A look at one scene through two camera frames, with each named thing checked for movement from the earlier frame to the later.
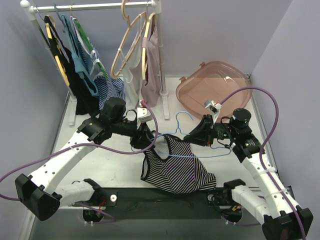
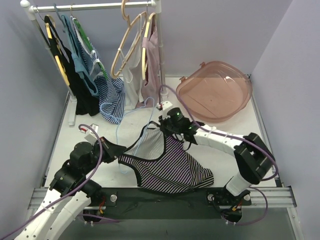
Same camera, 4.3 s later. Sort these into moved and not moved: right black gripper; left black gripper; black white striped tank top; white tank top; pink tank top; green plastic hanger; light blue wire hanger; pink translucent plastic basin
Moved: right black gripper; light blue wire hanger; black white striped tank top; left black gripper
Not moved: pink tank top; green plastic hanger; white tank top; pink translucent plastic basin
